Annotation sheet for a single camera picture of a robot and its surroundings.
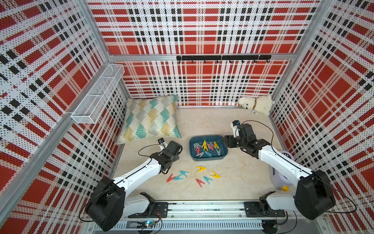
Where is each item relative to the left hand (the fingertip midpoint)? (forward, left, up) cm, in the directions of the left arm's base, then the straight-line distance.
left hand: (174, 153), depth 88 cm
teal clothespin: (+2, -21, -5) cm, 22 cm away
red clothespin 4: (-13, +2, -6) cm, 14 cm away
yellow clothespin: (+8, -27, -5) cm, 28 cm away
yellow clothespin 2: (+8, -19, -5) cm, 21 cm away
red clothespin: (+7, -24, -5) cm, 25 cm away
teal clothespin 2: (-13, -20, -6) cm, 25 cm away
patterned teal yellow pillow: (+21, +13, +10) cm, 27 cm away
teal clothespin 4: (-13, -2, -6) cm, 14 cm away
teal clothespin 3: (-9, -6, -6) cm, 13 cm away
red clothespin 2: (+5, -15, -4) cm, 16 cm away
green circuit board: (-35, +10, -4) cm, 37 cm away
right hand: (+6, -34, +7) cm, 35 cm away
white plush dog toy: (+42, -67, 0) cm, 79 cm away
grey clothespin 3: (+10, -14, -6) cm, 18 cm away
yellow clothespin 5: (-7, -17, -6) cm, 19 cm away
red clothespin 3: (-15, -15, -6) cm, 22 cm away
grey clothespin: (+3, -28, -5) cm, 29 cm away
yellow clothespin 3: (+8, -19, -5) cm, 21 cm away
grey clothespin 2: (+2, -16, -5) cm, 17 cm away
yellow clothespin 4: (-11, -25, -5) cm, 28 cm away
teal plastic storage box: (+14, -23, -6) cm, 27 cm away
